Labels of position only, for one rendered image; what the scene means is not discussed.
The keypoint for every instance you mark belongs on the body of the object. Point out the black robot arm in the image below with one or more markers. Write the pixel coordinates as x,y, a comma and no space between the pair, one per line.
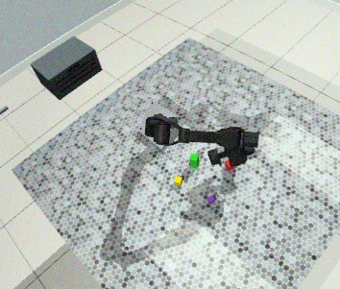
233,138

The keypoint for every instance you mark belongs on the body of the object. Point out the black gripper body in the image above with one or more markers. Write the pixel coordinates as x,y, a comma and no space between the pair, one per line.
215,157

